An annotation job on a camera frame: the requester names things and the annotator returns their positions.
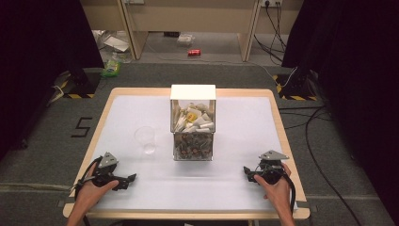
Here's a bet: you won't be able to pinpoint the clear plastic cup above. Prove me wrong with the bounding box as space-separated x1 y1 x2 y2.
134 125 157 155

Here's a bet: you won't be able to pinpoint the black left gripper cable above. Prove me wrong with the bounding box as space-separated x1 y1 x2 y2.
69 155 104 197

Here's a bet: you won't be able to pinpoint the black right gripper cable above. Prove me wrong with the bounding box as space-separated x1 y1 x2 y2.
281 172 297 216

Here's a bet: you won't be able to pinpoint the pile of white packets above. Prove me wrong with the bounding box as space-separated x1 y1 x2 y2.
172 102 215 134

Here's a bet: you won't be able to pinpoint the green packet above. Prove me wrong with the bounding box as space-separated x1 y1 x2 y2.
100 57 123 79

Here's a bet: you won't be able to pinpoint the black hanging cables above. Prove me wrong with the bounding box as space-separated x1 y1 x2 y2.
253 2 288 64

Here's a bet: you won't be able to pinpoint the wooden table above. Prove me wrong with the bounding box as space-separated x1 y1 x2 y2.
62 87 311 220

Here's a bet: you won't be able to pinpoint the person's right hand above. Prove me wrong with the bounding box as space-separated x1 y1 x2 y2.
253 162 293 218

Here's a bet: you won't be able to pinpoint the black stand base striped tape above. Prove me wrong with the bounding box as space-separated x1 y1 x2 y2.
272 67 319 102
52 68 102 100

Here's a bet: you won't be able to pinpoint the white table mat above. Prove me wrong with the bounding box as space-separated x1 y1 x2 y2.
89 95 298 212

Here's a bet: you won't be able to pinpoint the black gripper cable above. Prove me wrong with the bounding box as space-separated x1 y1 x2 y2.
281 172 297 216
69 155 104 197

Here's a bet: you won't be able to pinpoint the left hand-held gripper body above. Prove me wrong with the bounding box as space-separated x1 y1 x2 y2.
93 152 122 190

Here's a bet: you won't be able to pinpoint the white wall socket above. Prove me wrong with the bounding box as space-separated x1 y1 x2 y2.
260 0 283 8

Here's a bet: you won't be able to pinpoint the black floor cables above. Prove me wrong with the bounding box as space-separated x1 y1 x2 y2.
278 105 365 226

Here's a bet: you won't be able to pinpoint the pile of dark packets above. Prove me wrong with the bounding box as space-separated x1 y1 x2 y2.
174 133 215 160

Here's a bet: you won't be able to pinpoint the dark curtain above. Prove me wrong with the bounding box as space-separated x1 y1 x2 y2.
280 0 399 224
0 0 105 162

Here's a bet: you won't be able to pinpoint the crumpled white plastic bag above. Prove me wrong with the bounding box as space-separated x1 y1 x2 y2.
91 29 132 55

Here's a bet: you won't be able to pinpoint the clear two-tier box white lid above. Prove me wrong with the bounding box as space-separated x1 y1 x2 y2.
169 84 217 162

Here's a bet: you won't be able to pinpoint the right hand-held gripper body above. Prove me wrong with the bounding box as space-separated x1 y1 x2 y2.
253 150 290 186

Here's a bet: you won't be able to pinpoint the person's left hand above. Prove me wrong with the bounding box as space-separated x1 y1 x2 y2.
74 162 120 216

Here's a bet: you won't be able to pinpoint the clear plastic package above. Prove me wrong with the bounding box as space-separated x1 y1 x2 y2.
176 33 196 48

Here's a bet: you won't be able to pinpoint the beige desk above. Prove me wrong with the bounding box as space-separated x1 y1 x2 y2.
79 0 304 62

